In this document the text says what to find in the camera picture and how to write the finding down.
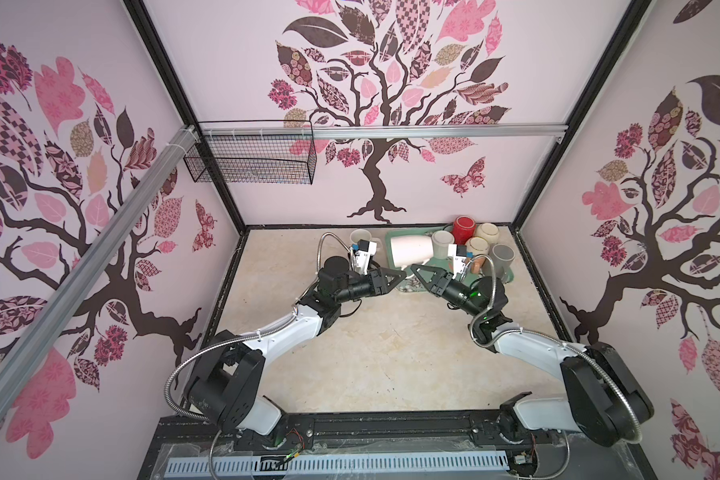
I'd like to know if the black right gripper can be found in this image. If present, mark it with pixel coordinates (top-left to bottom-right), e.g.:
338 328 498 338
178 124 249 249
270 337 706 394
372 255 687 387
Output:
413 266 483 323

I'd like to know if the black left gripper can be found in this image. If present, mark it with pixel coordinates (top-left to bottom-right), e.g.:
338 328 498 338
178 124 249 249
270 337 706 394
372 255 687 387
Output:
335 267 406 304

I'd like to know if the white mug with handle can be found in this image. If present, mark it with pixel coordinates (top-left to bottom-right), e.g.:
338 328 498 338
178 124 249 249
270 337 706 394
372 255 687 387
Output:
431 230 455 259

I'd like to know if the pale pink mug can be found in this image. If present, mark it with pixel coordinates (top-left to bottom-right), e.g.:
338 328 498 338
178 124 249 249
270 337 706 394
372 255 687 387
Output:
390 235 433 269

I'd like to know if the dark grey mug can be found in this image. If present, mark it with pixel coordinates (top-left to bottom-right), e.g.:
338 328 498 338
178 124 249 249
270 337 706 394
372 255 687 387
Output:
490 243 515 282

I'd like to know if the peach and cream mug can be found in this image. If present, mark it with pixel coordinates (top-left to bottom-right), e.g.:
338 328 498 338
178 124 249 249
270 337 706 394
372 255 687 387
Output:
466 236 491 258

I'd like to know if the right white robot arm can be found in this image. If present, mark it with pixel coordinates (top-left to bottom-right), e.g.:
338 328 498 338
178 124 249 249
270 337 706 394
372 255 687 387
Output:
410 264 655 447

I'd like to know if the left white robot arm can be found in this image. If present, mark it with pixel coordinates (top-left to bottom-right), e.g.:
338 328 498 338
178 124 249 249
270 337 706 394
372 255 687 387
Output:
183 256 406 436

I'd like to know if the red mug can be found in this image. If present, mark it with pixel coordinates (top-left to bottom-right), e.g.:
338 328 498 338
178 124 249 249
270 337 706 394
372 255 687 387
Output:
452 216 477 245

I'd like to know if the cream mug back right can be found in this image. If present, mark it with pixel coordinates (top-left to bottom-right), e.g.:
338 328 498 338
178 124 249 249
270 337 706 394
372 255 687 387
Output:
475 223 500 245

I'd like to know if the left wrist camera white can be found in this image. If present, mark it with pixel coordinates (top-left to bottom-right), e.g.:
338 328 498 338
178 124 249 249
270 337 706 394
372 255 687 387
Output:
352 239 377 275

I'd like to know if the black wire basket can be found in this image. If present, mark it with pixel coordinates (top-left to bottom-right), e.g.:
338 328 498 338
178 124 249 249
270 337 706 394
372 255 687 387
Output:
184 120 317 185

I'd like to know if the white slotted cable duct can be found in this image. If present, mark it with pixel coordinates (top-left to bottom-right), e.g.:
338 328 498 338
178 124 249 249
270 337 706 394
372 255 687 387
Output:
163 451 509 479

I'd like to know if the aluminium rail back wall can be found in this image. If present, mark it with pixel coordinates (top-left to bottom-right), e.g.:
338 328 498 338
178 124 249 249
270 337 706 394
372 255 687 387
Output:
201 122 568 140

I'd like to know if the aluminium rail wall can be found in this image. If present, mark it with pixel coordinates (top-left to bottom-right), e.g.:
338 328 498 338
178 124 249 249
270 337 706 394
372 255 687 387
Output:
201 122 568 140
0 125 199 420

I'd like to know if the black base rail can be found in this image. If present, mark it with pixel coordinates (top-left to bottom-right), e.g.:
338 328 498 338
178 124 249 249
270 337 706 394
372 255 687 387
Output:
137 410 656 479

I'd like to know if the black right corner post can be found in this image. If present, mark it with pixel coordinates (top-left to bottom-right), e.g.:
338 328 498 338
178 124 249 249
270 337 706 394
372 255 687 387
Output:
511 0 654 232

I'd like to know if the black corner frame post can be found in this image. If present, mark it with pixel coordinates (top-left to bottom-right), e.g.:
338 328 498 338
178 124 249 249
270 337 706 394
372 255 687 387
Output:
123 0 248 235

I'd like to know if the aluminium rail left wall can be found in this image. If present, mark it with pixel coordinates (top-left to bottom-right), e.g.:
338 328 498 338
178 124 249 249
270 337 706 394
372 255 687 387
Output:
0 125 199 420

